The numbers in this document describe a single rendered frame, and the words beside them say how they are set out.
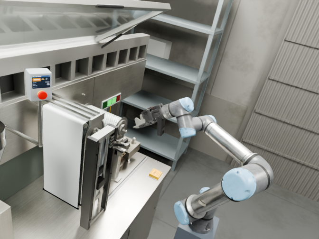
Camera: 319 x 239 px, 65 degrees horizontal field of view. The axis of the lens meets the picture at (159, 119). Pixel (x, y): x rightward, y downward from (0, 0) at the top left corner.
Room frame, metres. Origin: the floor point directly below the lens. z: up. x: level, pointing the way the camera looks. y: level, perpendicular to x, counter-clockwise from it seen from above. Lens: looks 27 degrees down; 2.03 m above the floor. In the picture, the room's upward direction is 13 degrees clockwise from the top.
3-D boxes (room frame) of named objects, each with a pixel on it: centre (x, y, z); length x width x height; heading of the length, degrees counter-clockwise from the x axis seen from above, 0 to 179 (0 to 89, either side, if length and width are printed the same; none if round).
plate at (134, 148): (1.50, 0.31, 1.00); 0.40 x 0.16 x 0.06; 71
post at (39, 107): (0.76, 0.43, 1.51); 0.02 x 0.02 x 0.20
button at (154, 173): (1.35, -0.06, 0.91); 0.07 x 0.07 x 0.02; 71
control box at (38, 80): (0.76, 0.42, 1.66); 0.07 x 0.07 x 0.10; 45
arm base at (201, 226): (1.04, -0.36, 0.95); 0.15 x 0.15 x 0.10
